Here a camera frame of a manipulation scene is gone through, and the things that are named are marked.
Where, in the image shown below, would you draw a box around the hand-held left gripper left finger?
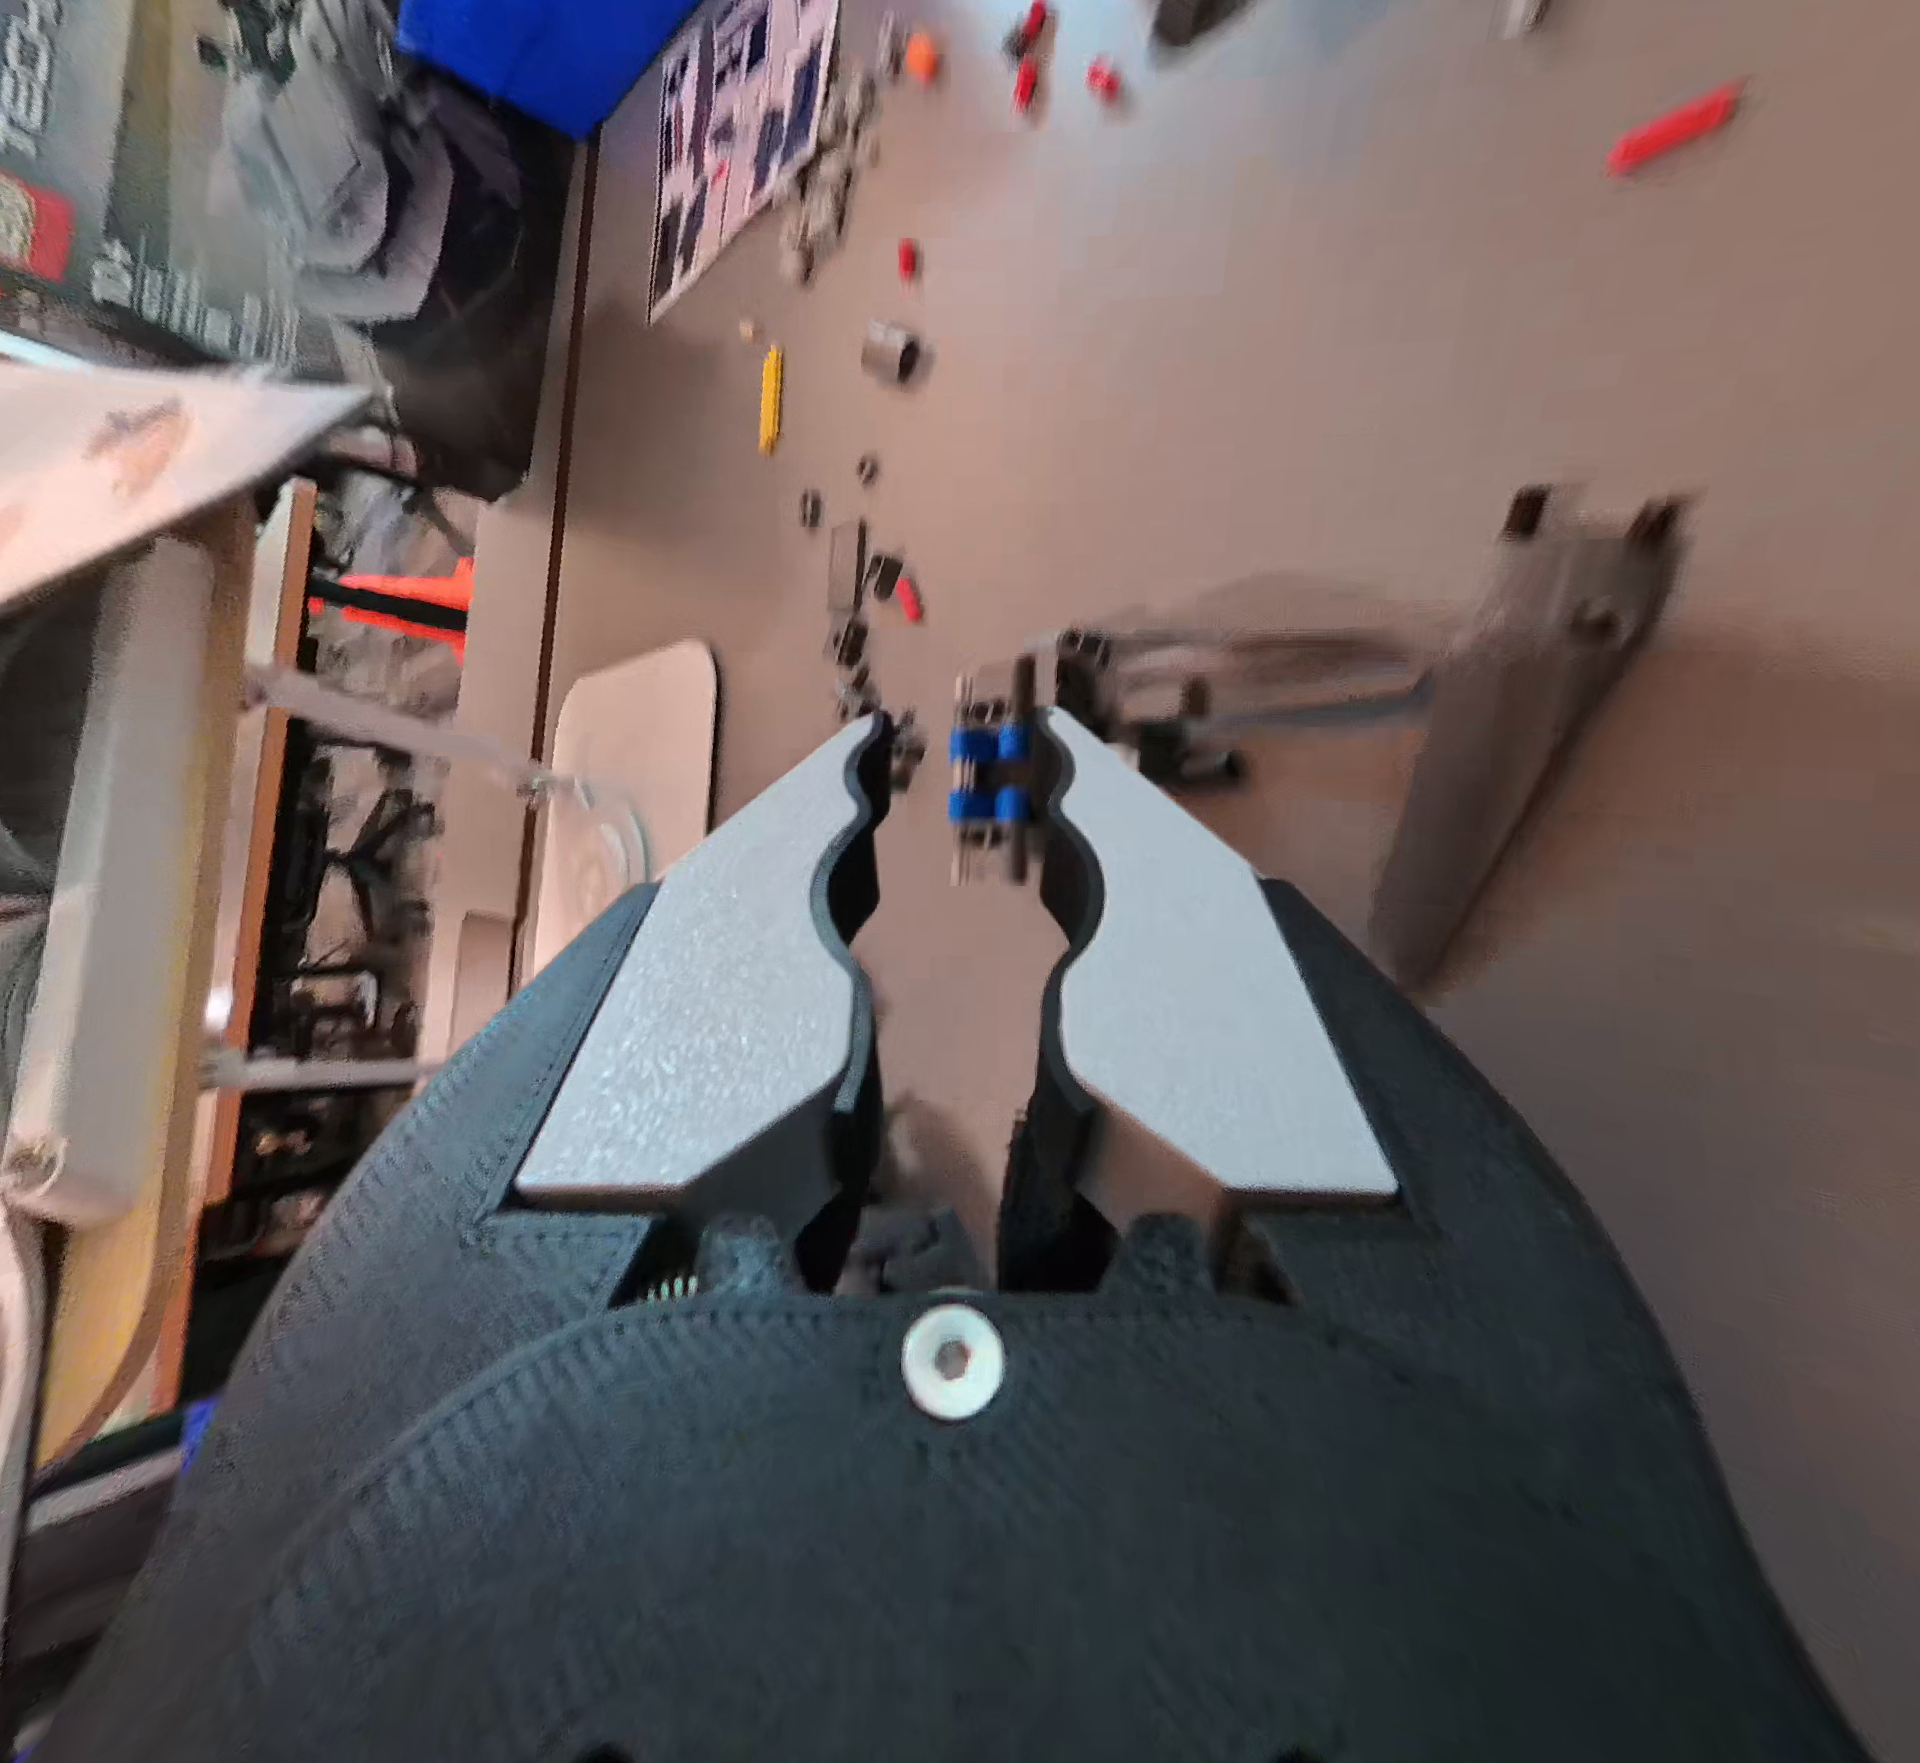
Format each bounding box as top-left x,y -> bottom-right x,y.
516,711 -> 890,1249

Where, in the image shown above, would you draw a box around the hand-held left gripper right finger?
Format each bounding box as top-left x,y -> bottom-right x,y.
1037,706 -> 1402,1249

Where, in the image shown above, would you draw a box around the grey blue lego wing assembly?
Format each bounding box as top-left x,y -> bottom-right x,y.
942,620 -> 1442,895

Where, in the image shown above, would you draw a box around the dark grey tapered lego panel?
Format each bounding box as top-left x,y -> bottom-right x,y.
1372,484 -> 1691,996

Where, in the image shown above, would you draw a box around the lego instruction booklet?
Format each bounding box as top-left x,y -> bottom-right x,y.
0,362 -> 372,618

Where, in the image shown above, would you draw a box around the scattered small red lego bushes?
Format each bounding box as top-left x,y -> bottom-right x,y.
895,0 -> 1130,283

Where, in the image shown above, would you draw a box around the lego sticker sheet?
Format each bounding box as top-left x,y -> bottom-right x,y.
645,0 -> 855,327

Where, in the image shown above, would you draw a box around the long red lego pin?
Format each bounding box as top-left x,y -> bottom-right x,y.
1604,77 -> 1748,180

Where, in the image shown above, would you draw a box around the lego set box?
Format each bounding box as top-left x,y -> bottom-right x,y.
0,0 -> 581,508

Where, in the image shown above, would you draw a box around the white metal stand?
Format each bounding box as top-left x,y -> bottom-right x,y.
236,634 -> 721,1002

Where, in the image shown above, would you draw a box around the cluster of dark grey pieces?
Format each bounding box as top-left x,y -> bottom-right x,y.
821,613 -> 925,791

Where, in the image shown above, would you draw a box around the pile of light grey connectors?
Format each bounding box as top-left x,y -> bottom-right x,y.
778,13 -> 901,289

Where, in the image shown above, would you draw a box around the orange traffic cone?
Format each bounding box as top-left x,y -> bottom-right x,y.
307,559 -> 477,642

